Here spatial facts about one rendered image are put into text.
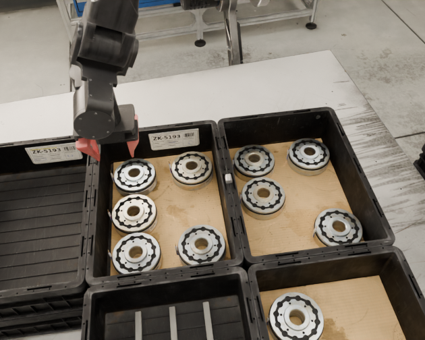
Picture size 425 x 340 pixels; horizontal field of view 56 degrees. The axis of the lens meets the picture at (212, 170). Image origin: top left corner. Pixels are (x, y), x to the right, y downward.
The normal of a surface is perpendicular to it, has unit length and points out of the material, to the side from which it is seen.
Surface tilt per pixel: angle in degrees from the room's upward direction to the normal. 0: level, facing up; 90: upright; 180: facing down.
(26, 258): 0
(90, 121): 91
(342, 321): 0
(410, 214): 0
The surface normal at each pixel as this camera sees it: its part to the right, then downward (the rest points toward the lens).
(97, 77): 0.43, -0.63
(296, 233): -0.03, -0.63
